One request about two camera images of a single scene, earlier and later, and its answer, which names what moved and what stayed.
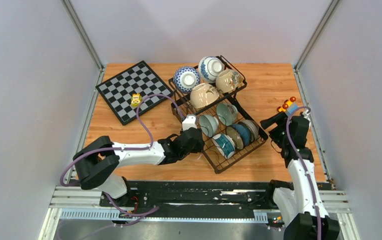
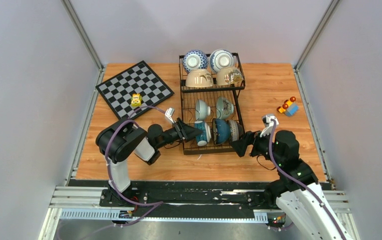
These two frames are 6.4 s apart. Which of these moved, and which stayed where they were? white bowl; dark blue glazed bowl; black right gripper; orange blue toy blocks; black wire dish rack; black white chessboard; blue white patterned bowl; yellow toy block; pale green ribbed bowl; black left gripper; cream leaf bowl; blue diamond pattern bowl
Moved: white bowl; black wire dish rack; blue diamond pattern bowl; pale green ribbed bowl; black right gripper; cream leaf bowl; blue white patterned bowl; black left gripper; dark blue glazed bowl
Stayed: orange blue toy blocks; yellow toy block; black white chessboard
